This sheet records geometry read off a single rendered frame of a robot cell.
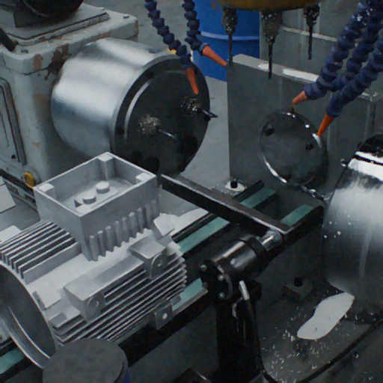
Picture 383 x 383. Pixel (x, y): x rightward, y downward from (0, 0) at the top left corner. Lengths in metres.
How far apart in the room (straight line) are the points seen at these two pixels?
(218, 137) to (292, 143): 0.55
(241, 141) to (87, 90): 0.30
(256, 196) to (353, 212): 0.39
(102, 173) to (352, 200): 0.33
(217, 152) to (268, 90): 0.49
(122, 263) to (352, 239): 0.29
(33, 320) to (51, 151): 0.49
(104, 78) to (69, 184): 0.33
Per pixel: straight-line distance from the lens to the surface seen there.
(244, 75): 1.15
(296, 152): 1.12
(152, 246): 0.81
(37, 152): 1.33
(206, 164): 1.53
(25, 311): 0.92
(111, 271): 0.80
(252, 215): 0.94
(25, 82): 1.27
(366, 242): 0.82
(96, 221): 0.78
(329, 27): 1.17
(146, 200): 0.82
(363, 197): 0.82
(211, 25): 3.01
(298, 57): 1.22
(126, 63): 1.14
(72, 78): 1.20
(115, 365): 0.47
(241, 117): 1.19
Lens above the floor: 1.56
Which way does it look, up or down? 32 degrees down
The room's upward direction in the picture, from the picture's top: 4 degrees counter-clockwise
